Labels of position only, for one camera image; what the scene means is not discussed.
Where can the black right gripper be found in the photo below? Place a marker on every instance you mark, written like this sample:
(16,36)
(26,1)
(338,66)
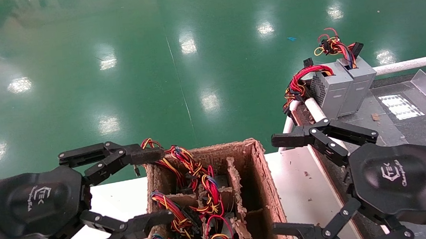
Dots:
(398,179)

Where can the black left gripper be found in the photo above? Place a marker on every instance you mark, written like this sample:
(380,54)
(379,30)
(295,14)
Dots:
(37,202)

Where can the brown cardboard divider box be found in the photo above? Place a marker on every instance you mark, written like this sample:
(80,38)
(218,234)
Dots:
(267,192)

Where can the white support leg tube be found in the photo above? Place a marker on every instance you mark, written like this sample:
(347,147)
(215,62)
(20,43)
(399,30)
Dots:
(290,121)

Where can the dark conveyor belt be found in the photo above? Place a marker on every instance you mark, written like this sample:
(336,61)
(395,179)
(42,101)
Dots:
(394,133)

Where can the small blue floor scrap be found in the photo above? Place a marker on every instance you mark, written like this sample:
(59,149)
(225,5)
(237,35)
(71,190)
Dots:
(291,39)

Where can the white crossbar tube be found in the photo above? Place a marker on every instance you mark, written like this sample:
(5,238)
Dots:
(411,64)

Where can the long white rail tube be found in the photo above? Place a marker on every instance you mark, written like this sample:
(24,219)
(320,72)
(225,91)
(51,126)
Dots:
(315,110)

